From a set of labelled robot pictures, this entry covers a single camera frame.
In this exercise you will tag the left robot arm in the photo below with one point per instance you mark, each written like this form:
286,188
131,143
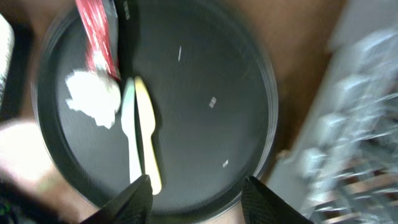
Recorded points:
26,168

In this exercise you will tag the grey dishwasher rack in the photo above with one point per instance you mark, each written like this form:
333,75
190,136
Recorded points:
343,166

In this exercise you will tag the red sauce packet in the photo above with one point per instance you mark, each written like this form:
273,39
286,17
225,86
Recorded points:
100,21

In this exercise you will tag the round black serving tray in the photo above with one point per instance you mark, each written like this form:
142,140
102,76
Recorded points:
215,103

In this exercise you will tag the yellow plastic knife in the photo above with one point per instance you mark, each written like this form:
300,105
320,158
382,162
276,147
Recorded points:
147,125

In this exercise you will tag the light green plastic knife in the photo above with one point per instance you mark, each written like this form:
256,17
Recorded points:
129,129

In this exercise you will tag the crumpled white napkin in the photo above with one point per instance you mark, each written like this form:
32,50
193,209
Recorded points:
95,94

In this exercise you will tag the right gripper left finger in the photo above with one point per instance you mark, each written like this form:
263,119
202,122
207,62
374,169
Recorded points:
132,205

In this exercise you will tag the black rectangular tray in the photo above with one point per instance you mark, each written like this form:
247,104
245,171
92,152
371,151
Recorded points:
12,92

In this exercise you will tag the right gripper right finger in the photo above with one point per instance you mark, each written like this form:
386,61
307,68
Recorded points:
262,206

